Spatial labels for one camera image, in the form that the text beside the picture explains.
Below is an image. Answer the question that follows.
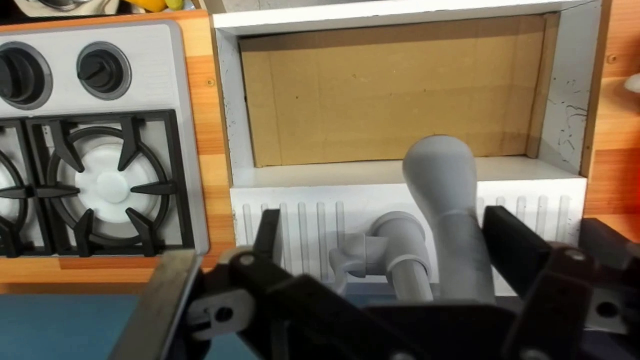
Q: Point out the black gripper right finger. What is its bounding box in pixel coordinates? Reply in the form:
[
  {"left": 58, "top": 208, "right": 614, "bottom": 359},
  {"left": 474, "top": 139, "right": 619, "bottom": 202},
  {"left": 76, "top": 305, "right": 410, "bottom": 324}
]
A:
[{"left": 481, "top": 205, "right": 640, "bottom": 360}]

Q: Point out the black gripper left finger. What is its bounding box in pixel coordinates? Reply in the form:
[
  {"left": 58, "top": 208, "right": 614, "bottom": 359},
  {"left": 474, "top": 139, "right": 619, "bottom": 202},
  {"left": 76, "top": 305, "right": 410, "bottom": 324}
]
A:
[{"left": 187, "top": 208, "right": 402, "bottom": 360}]

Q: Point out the gray toy faucet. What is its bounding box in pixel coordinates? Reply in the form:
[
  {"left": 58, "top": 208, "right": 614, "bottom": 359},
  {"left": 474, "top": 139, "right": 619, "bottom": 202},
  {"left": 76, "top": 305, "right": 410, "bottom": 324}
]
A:
[{"left": 327, "top": 134, "right": 498, "bottom": 306}]

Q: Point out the white toy sink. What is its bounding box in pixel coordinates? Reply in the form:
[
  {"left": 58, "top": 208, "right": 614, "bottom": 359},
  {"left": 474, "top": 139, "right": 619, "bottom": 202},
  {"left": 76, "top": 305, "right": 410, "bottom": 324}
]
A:
[{"left": 209, "top": 0, "right": 605, "bottom": 300}]

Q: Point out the gray bar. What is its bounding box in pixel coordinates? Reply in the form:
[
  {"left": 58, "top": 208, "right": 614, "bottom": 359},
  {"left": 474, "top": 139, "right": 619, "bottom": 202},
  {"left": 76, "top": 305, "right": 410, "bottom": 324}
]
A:
[{"left": 107, "top": 248, "right": 203, "bottom": 360}]

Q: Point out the black burner grate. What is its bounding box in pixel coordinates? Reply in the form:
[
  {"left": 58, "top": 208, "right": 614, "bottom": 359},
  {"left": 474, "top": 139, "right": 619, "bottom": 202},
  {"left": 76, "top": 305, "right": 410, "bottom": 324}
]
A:
[
  {"left": 25, "top": 108, "right": 195, "bottom": 261},
  {"left": 0, "top": 118, "right": 35, "bottom": 261}
]

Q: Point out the gray toy stove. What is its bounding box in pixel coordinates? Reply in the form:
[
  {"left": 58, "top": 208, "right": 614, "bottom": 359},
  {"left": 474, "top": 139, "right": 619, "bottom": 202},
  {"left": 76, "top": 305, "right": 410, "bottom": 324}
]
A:
[{"left": 0, "top": 18, "right": 211, "bottom": 261}]

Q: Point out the black stove knob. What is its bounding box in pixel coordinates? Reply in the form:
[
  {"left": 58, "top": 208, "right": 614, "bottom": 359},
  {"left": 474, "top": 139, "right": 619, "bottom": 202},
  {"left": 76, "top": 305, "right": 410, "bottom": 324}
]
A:
[
  {"left": 0, "top": 41, "right": 56, "bottom": 112},
  {"left": 73, "top": 41, "right": 133, "bottom": 103}
]

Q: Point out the yellow toy fruit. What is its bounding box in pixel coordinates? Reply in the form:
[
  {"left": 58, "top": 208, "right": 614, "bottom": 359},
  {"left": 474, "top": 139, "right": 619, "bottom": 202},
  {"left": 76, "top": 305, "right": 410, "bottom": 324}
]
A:
[{"left": 125, "top": 0, "right": 187, "bottom": 15}]

